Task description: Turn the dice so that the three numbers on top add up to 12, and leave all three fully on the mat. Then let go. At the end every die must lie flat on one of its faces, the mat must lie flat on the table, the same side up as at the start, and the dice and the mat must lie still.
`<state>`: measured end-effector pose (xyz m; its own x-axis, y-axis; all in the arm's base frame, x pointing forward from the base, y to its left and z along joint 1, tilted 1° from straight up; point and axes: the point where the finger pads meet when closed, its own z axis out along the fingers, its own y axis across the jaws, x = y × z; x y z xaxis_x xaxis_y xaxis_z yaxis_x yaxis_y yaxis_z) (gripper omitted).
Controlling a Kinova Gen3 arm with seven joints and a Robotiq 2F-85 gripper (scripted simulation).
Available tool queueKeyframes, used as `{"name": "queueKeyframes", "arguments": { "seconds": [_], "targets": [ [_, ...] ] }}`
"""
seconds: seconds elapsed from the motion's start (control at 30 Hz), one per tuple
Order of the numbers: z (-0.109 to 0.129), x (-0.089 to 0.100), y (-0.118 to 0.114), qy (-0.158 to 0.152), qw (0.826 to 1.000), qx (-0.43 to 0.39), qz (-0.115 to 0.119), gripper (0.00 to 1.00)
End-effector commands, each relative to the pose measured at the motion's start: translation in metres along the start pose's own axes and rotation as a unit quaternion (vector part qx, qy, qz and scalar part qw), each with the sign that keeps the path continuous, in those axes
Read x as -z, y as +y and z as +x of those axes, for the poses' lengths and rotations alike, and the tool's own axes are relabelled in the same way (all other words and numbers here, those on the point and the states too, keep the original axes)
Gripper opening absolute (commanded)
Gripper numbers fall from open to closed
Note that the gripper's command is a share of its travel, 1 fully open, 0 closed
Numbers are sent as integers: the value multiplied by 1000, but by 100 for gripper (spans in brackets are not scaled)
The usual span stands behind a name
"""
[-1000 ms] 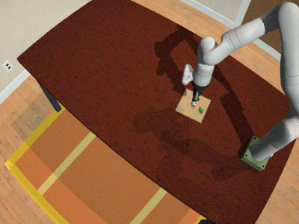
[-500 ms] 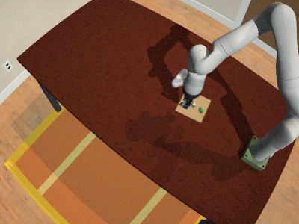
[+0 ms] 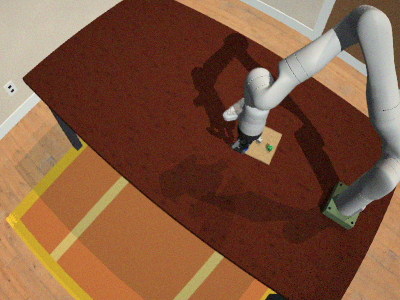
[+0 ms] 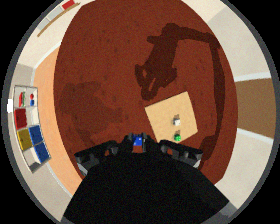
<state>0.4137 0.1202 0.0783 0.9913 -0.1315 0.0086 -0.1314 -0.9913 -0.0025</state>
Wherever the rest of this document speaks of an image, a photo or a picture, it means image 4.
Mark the green die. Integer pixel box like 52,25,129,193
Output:
174,134,181,141

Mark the white die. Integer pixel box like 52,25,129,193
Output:
173,119,180,126

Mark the blue die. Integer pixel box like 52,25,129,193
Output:
133,134,142,146

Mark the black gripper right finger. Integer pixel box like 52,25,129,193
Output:
141,132,203,169

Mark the tan square mat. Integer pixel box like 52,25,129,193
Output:
145,91,198,143

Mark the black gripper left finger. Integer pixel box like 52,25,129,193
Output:
74,133,133,176

